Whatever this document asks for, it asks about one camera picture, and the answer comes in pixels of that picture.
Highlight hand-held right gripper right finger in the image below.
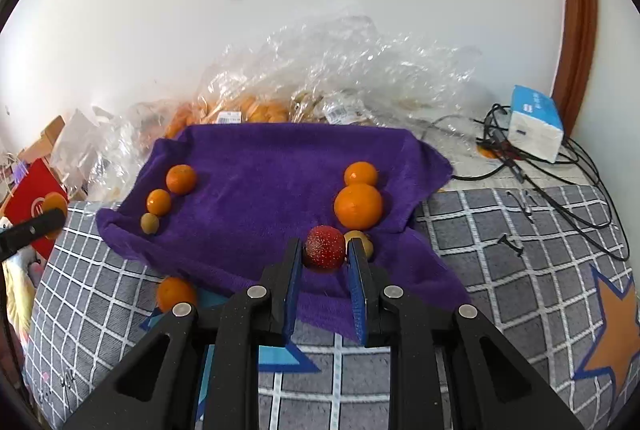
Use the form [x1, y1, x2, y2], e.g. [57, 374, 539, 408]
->
[347, 239, 586, 430]

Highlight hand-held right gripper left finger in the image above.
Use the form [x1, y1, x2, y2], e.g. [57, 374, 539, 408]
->
[62, 237, 306, 430]

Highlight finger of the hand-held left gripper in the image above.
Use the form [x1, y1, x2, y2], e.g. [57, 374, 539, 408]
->
[0, 208, 68, 263]

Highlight medium tangerine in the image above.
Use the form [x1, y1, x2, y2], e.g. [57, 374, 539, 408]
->
[165, 164, 198, 196]
[41, 191, 69, 240]
[344, 161, 379, 187]
[156, 276, 199, 313]

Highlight red strawberry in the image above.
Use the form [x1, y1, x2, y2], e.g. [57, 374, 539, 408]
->
[303, 225, 347, 270]

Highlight large orange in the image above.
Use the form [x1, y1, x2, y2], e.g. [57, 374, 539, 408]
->
[333, 183, 384, 231]

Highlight yellow fruit behind strawberry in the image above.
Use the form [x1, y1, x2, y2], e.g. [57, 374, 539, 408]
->
[344, 230, 375, 261]

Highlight red paper packet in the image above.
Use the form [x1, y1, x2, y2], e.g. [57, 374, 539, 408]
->
[1, 158, 71, 261]

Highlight purple towel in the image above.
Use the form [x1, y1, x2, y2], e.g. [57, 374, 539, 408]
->
[95, 122, 471, 345]

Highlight cardboard box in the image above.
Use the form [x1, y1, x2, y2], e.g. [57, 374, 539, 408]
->
[17, 115, 67, 163]

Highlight crumpled clear plastic bag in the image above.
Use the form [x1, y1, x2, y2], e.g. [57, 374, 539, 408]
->
[82, 100, 176, 201]

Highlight small tangerine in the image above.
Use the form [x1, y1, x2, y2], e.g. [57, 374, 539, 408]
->
[146, 189, 173, 217]

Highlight grey checkered bed sheet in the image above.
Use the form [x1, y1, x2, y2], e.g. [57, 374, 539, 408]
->
[20, 182, 640, 430]

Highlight clear bag of brown fruit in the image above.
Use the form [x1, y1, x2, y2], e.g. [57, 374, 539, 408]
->
[290, 87, 396, 127]

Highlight clear bag of tangerines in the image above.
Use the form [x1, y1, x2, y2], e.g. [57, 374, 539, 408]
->
[164, 92, 297, 141]

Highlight blue and white tissue box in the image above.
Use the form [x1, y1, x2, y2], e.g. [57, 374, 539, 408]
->
[507, 84, 565, 164]

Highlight black cables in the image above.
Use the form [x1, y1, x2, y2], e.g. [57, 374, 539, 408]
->
[422, 104, 632, 262]

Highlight brown wooden door frame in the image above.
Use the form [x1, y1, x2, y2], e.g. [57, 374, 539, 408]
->
[551, 0, 599, 137]

